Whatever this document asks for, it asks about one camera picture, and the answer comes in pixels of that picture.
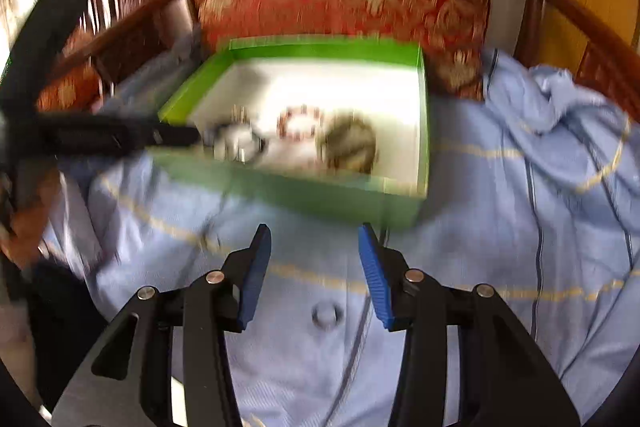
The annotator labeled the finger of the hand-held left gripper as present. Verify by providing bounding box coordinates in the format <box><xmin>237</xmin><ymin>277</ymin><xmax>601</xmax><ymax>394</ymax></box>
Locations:
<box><xmin>112</xmin><ymin>114</ymin><xmax>202</xmax><ymax>154</ymax></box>

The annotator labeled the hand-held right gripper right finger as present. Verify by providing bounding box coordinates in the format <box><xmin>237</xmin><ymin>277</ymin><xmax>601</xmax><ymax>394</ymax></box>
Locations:
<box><xmin>357</xmin><ymin>222</ymin><xmax>581</xmax><ymax>427</ymax></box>

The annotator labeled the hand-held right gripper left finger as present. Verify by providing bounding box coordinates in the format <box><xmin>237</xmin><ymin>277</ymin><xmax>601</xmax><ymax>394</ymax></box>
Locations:
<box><xmin>50</xmin><ymin>223</ymin><xmax>273</xmax><ymax>427</ymax></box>

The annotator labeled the silver bangle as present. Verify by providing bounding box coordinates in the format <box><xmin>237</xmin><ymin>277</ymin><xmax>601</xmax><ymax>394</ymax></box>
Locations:
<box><xmin>202</xmin><ymin>106</ymin><xmax>271</xmax><ymax>166</ymax></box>

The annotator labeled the green cardboard box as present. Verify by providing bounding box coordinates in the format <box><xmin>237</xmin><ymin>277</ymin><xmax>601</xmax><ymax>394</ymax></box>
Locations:
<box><xmin>157</xmin><ymin>34</ymin><xmax>431</xmax><ymax>230</ymax></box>

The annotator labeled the red and white bead bracelet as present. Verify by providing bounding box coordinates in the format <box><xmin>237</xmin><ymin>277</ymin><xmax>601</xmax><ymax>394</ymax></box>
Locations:
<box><xmin>276</xmin><ymin>104</ymin><xmax>326</xmax><ymax>142</ymax></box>

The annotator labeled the brown wooden bead bracelet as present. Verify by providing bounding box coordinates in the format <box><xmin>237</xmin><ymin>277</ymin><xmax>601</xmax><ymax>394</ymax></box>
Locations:
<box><xmin>316</xmin><ymin>109</ymin><xmax>378</xmax><ymax>172</ymax></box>

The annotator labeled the person's left hand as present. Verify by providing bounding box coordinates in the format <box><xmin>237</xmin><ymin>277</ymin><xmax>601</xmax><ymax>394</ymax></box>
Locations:
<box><xmin>0</xmin><ymin>167</ymin><xmax>63</xmax><ymax>270</ymax></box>

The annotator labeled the small red patterned cushion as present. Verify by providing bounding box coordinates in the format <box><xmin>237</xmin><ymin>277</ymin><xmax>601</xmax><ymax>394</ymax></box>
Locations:
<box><xmin>37</xmin><ymin>27</ymin><xmax>108</xmax><ymax>114</ymax></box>

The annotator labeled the light blue striped cloth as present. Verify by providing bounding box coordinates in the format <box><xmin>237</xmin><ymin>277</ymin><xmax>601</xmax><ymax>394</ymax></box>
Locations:
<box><xmin>40</xmin><ymin>47</ymin><xmax>640</xmax><ymax>427</ymax></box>

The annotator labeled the person's dark clothing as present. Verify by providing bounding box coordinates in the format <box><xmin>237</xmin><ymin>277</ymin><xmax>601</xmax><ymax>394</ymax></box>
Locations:
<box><xmin>25</xmin><ymin>267</ymin><xmax>117</xmax><ymax>413</ymax></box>

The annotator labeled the rhinestone ring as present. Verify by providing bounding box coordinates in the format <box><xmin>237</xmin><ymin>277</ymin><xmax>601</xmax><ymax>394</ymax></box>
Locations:
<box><xmin>311</xmin><ymin>302</ymin><xmax>344</xmax><ymax>331</ymax></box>

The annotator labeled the carved wooden sofa frame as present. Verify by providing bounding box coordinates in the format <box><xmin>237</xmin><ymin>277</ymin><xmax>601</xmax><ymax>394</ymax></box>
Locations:
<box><xmin>0</xmin><ymin>0</ymin><xmax>640</xmax><ymax>110</ymax></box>

